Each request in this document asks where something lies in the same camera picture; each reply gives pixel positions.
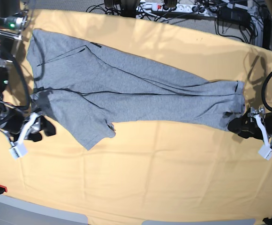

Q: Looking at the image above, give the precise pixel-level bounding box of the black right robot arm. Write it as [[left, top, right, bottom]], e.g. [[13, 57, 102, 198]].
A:
[[0, 0, 56, 144]]

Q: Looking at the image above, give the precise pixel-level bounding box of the grey t-shirt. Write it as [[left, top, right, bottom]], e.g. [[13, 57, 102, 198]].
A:
[[27, 29, 245, 150]]

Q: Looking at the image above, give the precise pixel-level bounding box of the yellow table cloth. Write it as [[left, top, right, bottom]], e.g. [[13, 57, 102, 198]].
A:
[[0, 9, 272, 225]]

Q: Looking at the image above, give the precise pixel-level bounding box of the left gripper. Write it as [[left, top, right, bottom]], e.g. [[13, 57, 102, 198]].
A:
[[227, 106, 272, 140]]

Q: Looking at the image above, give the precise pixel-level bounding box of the white power strip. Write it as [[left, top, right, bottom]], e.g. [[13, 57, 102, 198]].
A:
[[136, 1, 217, 18]]

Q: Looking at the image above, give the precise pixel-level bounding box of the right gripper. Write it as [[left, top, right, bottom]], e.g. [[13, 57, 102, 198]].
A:
[[0, 110, 56, 142]]

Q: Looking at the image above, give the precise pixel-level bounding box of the black power adapter box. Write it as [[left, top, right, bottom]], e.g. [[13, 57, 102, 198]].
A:
[[218, 7, 251, 27]]

